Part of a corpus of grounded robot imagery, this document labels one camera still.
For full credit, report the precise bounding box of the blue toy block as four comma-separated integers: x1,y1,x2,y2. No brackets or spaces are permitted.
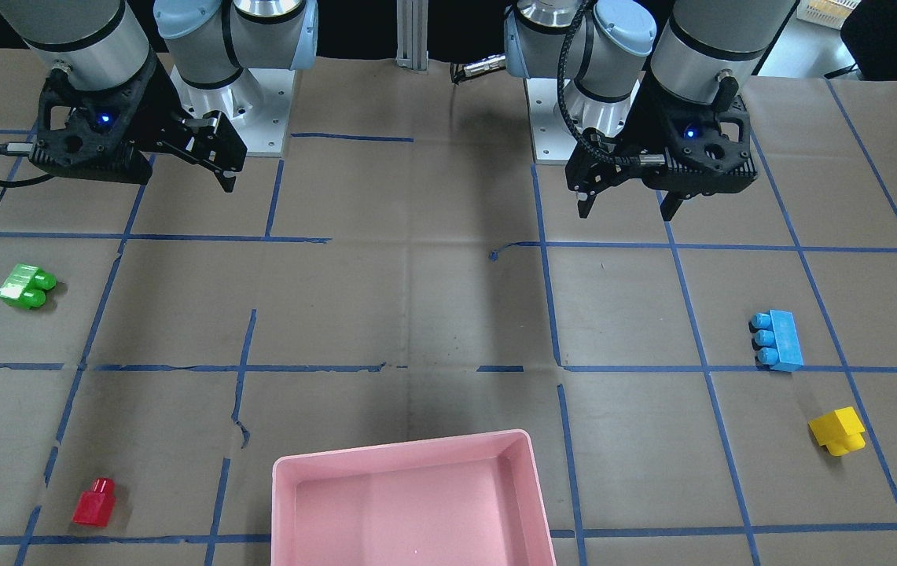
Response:
749,309,804,372

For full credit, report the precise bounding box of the pink plastic box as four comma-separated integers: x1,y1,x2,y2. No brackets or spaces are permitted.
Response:
270,429,557,565

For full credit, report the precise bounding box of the red toy block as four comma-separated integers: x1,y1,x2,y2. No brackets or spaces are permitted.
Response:
72,477,116,529

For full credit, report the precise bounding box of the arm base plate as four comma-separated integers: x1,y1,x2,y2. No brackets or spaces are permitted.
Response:
524,78,640,165
165,62,298,157

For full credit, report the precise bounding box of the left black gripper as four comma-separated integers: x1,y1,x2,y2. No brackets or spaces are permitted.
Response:
564,79,686,222

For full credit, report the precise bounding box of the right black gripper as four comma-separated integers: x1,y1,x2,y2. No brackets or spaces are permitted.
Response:
142,67,247,193

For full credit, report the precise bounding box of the green toy block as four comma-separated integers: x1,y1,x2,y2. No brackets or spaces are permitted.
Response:
0,263,57,311

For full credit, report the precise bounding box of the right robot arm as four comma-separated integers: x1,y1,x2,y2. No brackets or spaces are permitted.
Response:
0,1,318,193

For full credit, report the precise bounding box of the aluminium frame post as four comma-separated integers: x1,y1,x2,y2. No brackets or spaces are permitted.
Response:
395,0,429,74

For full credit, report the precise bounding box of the yellow toy block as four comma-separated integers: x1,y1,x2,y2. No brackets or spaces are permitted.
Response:
808,407,866,458

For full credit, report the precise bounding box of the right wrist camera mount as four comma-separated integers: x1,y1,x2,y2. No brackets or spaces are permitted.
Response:
30,62,153,184

